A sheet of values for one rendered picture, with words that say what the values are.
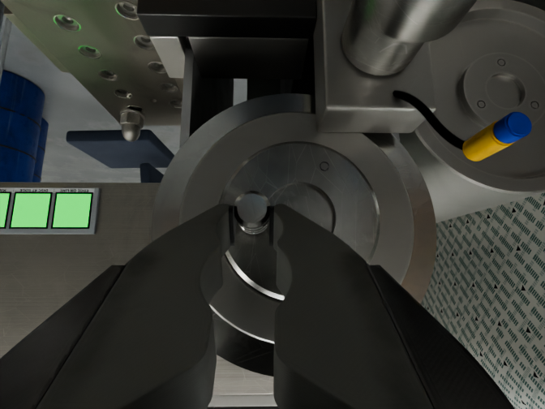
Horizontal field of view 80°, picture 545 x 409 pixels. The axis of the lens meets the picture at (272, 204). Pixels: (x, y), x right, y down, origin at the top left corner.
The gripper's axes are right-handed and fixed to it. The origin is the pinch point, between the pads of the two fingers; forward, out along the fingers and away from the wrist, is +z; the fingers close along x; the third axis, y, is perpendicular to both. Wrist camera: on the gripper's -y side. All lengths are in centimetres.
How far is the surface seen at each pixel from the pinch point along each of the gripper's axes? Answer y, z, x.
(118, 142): 53, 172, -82
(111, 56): -2.8, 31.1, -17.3
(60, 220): 19.3, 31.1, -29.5
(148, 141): 52, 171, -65
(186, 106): -2.1, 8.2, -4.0
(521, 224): 6.6, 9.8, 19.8
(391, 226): 2.3, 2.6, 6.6
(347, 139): -1.1, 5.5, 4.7
